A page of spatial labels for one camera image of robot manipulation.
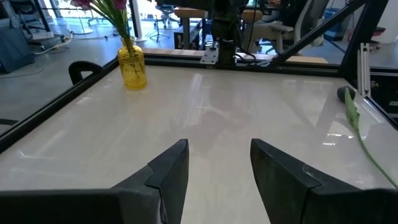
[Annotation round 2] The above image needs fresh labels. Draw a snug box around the black arched handle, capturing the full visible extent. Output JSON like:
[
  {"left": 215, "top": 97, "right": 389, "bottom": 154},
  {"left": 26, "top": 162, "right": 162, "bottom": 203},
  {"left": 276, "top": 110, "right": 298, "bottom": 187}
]
[{"left": 68, "top": 60, "right": 105, "bottom": 85}]

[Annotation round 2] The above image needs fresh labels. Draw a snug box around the yellow glass vase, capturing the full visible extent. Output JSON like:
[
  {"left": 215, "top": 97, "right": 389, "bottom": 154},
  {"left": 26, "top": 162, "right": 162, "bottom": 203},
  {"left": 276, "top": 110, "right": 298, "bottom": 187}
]
[{"left": 117, "top": 36, "right": 148, "bottom": 91}]

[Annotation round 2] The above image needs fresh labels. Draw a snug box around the grey office chair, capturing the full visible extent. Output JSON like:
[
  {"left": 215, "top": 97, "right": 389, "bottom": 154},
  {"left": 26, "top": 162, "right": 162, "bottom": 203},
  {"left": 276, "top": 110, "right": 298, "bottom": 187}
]
[{"left": 247, "top": 0, "right": 315, "bottom": 55}]

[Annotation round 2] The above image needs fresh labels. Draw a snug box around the aluminium extrusion post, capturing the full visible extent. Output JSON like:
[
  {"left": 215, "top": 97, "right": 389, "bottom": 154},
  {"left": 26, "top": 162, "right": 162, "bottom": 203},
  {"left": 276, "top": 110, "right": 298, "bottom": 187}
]
[{"left": 356, "top": 42, "right": 373, "bottom": 98}]

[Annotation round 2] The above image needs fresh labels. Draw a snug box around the wooden desk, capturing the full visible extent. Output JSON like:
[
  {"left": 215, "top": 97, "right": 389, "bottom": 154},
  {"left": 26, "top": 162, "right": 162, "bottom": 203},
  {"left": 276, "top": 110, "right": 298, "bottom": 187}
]
[
  {"left": 241, "top": 8, "right": 265, "bottom": 24},
  {"left": 173, "top": 6, "right": 208, "bottom": 50}
]

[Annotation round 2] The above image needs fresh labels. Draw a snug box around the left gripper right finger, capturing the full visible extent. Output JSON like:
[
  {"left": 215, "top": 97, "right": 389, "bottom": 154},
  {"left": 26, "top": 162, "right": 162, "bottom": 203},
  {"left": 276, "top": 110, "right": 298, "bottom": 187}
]
[{"left": 251, "top": 138, "right": 398, "bottom": 224}]

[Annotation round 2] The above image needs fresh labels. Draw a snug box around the perforated silver bracket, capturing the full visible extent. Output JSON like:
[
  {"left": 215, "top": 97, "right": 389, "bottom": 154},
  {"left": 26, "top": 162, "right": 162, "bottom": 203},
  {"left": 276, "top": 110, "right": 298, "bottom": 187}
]
[{"left": 200, "top": 46, "right": 220, "bottom": 65}]

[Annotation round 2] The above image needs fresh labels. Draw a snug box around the black tulip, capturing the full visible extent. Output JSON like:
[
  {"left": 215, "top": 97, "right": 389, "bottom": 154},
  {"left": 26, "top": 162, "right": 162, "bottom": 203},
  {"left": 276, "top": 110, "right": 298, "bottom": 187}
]
[{"left": 337, "top": 86, "right": 398, "bottom": 190}]

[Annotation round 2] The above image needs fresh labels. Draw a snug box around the white round stand base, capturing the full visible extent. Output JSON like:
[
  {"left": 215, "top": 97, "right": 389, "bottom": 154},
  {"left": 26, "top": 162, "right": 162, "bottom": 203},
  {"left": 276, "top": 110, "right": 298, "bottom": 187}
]
[{"left": 73, "top": 17, "right": 94, "bottom": 35}]

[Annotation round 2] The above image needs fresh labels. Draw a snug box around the white pillar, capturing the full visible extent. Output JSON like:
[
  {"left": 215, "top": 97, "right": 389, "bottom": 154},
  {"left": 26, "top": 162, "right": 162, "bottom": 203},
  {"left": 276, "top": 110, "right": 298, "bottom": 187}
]
[{"left": 129, "top": 0, "right": 147, "bottom": 43}]

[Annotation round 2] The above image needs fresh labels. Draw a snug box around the person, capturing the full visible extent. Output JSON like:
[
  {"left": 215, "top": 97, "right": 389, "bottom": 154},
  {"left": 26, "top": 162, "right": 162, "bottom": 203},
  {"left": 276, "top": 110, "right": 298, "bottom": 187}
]
[{"left": 264, "top": 0, "right": 315, "bottom": 29}]

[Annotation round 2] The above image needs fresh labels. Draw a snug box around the grey blue bin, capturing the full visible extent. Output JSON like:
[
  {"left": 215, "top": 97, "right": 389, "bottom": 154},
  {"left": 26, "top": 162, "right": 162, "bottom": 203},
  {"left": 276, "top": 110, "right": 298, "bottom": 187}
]
[{"left": 0, "top": 17, "right": 35, "bottom": 75}]

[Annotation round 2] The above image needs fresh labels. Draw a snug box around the black office chair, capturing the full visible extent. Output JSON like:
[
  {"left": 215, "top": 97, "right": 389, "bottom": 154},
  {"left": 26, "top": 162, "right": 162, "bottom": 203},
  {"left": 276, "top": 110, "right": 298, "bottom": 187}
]
[{"left": 149, "top": 2, "right": 177, "bottom": 43}]

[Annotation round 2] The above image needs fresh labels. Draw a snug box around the red office chair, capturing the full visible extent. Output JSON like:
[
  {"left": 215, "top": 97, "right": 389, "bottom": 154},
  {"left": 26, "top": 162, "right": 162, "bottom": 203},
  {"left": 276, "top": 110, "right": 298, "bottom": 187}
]
[{"left": 369, "top": 26, "right": 386, "bottom": 50}]

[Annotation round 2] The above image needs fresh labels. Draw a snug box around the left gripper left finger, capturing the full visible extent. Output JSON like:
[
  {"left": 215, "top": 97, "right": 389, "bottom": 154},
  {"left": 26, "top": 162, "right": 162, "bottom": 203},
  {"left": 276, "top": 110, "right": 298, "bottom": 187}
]
[{"left": 0, "top": 138, "right": 190, "bottom": 224}]

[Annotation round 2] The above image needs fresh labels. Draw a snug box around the purple flower bunch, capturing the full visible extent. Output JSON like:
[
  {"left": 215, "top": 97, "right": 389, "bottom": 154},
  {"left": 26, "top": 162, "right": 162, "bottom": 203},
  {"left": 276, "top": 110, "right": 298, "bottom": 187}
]
[{"left": 70, "top": 0, "right": 137, "bottom": 43}]

